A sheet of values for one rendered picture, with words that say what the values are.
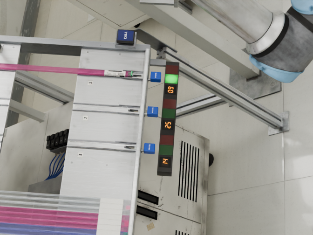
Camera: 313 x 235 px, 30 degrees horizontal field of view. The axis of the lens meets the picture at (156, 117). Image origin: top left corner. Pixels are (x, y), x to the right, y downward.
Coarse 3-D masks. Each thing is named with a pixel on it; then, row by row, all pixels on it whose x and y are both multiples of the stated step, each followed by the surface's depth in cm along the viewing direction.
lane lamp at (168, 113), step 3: (165, 111) 164; (168, 111) 164; (171, 111) 164; (174, 111) 164; (165, 114) 164; (168, 114) 164; (171, 114) 164; (174, 114) 164; (162, 117) 163; (165, 117) 163; (168, 117) 163; (171, 117) 163; (174, 117) 163
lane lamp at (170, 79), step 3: (165, 75) 169; (168, 75) 169; (171, 75) 169; (174, 75) 169; (177, 75) 169; (165, 78) 168; (168, 78) 168; (171, 78) 168; (174, 78) 168; (177, 78) 168; (165, 81) 168; (168, 81) 168; (171, 81) 168; (174, 81) 168
